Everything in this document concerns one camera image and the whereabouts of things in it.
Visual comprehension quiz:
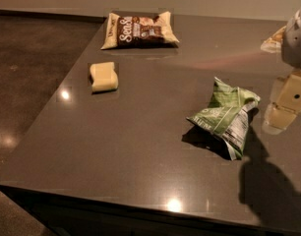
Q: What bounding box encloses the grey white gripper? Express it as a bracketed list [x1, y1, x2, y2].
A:
[261, 7, 301, 135]

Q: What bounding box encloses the green jalapeno chip bag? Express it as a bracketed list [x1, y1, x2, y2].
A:
[187, 78, 261, 160]

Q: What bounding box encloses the brown sea salt chip bag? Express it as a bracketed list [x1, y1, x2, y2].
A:
[101, 12, 179, 50]

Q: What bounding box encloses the yellow sponge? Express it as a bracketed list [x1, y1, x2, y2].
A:
[90, 62, 118, 92]

